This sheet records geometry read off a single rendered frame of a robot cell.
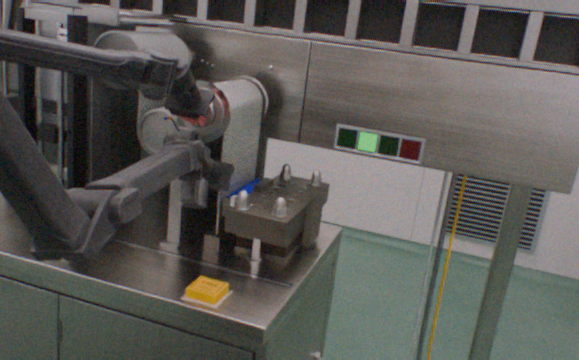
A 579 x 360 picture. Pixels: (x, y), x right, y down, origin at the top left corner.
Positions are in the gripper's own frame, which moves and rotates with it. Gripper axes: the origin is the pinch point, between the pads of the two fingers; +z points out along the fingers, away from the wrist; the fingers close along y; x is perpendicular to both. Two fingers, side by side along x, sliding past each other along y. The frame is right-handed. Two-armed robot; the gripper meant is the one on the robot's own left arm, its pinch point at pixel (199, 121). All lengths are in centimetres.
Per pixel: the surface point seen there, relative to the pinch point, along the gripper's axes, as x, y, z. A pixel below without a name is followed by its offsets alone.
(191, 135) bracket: -2.1, -2.4, 3.7
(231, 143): 1.7, 5.2, 10.4
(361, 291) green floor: 33, 30, 217
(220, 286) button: -35.0, 17.0, 7.0
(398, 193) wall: 121, 35, 254
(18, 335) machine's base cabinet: -56, -33, 23
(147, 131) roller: -1.2, -16.6, 8.2
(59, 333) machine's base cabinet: -53, -21, 19
